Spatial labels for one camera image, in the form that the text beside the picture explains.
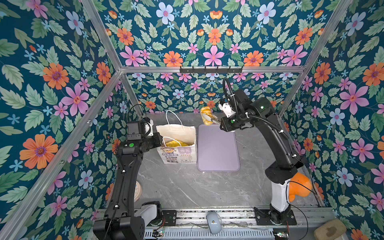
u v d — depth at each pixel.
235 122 0.58
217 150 0.98
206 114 0.80
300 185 0.51
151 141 0.64
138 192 0.79
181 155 0.81
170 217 0.73
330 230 0.68
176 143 0.89
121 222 0.36
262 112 0.46
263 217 0.73
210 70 0.91
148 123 0.61
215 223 0.65
